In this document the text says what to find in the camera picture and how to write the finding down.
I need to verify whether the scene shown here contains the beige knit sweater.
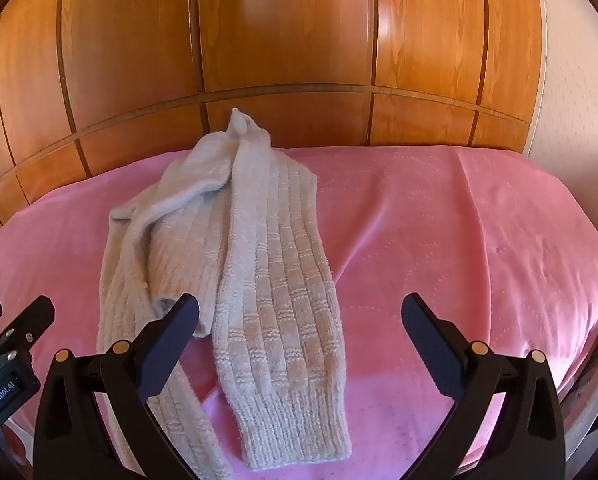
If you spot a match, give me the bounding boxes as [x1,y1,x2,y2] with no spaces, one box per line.
[96,107,354,480]

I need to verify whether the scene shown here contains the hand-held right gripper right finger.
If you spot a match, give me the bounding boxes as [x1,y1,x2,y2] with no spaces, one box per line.
[400,292,567,480]

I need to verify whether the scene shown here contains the pink blanket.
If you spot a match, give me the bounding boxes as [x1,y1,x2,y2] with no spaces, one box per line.
[0,145,598,480]

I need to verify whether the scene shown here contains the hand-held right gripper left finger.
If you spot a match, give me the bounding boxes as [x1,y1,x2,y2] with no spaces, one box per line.
[33,294,230,480]

